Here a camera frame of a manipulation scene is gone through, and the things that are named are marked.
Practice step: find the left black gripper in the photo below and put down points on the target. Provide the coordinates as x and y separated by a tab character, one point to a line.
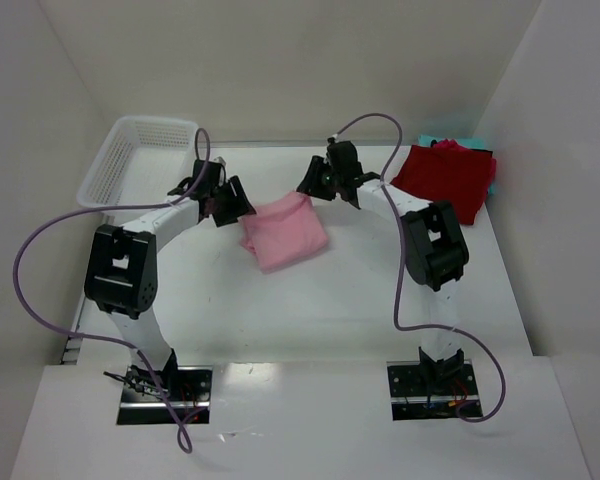
228	201

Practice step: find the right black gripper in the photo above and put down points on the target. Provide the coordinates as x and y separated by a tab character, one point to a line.
322	179

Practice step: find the pink t shirt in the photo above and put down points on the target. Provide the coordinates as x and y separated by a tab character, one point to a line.
283	232

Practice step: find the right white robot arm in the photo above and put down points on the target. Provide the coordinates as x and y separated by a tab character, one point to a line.
433	251

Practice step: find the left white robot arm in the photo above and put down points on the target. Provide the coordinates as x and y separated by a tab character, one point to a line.
122	273

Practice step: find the white plastic basket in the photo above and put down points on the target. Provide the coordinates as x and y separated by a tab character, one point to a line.
141	159

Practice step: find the teal t shirt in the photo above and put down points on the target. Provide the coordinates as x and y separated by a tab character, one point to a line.
461	144

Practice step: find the red t shirt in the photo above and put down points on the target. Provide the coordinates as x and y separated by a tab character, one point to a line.
448	172

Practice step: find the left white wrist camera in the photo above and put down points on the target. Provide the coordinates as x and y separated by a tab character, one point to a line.
222	163

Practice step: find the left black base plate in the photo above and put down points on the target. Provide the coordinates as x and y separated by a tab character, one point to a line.
141	404

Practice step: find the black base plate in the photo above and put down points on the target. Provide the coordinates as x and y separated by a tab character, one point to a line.
141	404
411	401

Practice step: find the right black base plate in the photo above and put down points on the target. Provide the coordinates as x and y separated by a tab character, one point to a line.
411	401

